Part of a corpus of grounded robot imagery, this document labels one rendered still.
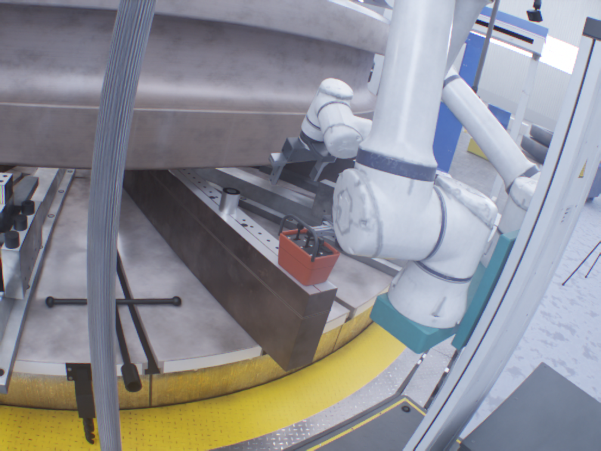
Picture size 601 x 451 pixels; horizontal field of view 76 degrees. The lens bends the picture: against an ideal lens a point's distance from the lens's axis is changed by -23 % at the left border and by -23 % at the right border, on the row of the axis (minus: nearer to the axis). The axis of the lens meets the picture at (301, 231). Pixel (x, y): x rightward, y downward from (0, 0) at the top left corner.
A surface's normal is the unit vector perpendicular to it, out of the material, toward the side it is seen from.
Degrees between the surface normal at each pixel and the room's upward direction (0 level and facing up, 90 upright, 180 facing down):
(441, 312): 89
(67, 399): 90
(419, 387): 0
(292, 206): 71
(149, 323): 0
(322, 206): 90
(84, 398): 90
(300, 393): 0
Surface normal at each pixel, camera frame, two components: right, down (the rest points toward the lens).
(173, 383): 0.51, 0.47
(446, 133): -0.51, 0.24
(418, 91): 0.06, 0.27
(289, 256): -0.77, 0.20
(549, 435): 0.24, -0.88
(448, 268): -0.23, 0.35
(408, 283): -0.74, -0.29
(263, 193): -0.36, -0.03
